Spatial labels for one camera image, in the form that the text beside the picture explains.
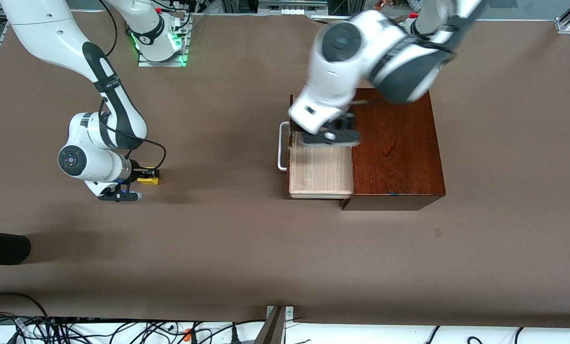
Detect wooden drawer with white handle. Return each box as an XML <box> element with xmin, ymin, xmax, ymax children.
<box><xmin>278</xmin><ymin>94</ymin><xmax>355</xmax><ymax>200</ymax></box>

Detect dark brown wooden cabinet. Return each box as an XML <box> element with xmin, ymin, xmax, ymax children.
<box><xmin>341</xmin><ymin>88</ymin><xmax>446</xmax><ymax>211</ymax></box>

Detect brown table cover sheet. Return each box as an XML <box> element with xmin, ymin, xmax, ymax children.
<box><xmin>0</xmin><ymin>11</ymin><xmax>570</xmax><ymax>329</ymax></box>

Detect grey metal connector box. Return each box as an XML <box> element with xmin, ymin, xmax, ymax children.
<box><xmin>258</xmin><ymin>0</ymin><xmax>328</xmax><ymax>15</ymax></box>

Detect black round-ended object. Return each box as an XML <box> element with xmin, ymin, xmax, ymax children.
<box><xmin>0</xmin><ymin>230</ymin><xmax>31</xmax><ymax>266</ymax></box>

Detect dark metal beam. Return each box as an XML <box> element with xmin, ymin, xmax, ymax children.
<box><xmin>254</xmin><ymin>306</ymin><xmax>286</xmax><ymax>344</ymax></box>

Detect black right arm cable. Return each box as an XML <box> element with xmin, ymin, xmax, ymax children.
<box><xmin>98</xmin><ymin>0</ymin><xmax>167</xmax><ymax>170</ymax></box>

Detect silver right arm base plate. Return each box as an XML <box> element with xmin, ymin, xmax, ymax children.
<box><xmin>138</xmin><ymin>26</ymin><xmax>190</xmax><ymax>67</ymax></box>

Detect tangled black cables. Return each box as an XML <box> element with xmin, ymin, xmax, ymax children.
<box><xmin>0</xmin><ymin>311</ymin><xmax>266</xmax><ymax>344</ymax></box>

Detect black looped cable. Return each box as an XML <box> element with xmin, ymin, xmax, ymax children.
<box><xmin>0</xmin><ymin>292</ymin><xmax>51</xmax><ymax>330</ymax></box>

